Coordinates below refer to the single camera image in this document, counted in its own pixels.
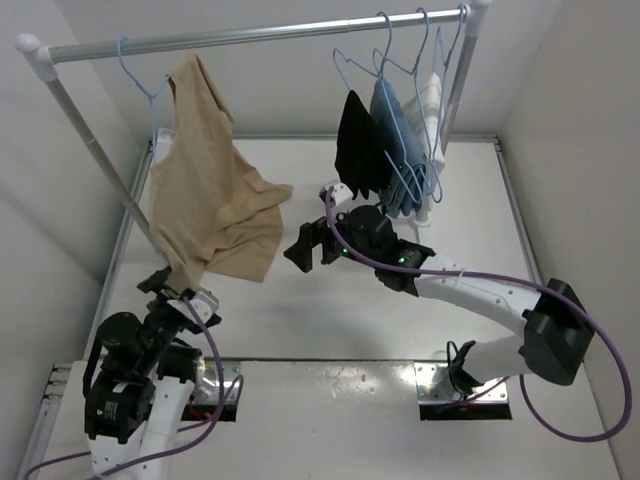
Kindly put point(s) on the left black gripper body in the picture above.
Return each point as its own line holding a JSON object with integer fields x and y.
{"x": 163, "y": 322}

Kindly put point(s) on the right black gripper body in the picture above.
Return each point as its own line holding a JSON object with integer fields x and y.
{"x": 344, "y": 231}

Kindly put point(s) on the beige t shirt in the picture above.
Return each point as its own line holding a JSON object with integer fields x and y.
{"x": 210, "y": 209}

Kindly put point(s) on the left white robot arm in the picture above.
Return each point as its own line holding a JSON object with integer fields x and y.
{"x": 138, "y": 380}

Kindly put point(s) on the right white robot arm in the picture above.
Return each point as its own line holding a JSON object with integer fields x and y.
{"x": 546, "y": 337}

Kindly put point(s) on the blue hanger with white garment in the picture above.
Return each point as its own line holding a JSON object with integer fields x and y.
{"x": 437, "y": 83}

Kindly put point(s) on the black hanging garment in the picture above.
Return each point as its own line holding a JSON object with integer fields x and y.
{"x": 361, "y": 160}

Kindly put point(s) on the blue denim hanging garment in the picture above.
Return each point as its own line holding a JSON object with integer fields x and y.
{"x": 406, "y": 188}

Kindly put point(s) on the white hanging garment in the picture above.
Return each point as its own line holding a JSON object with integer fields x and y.
{"x": 416, "y": 112}

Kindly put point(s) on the white and silver clothes rack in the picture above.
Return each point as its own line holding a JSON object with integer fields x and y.
{"x": 44, "y": 59}

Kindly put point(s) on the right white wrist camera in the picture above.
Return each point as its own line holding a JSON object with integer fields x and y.
{"x": 337, "y": 192}

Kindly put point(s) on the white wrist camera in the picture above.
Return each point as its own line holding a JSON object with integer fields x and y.
{"x": 201, "y": 303}
{"x": 337, "y": 192}

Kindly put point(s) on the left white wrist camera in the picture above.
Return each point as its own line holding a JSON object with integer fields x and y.
{"x": 201, "y": 303}

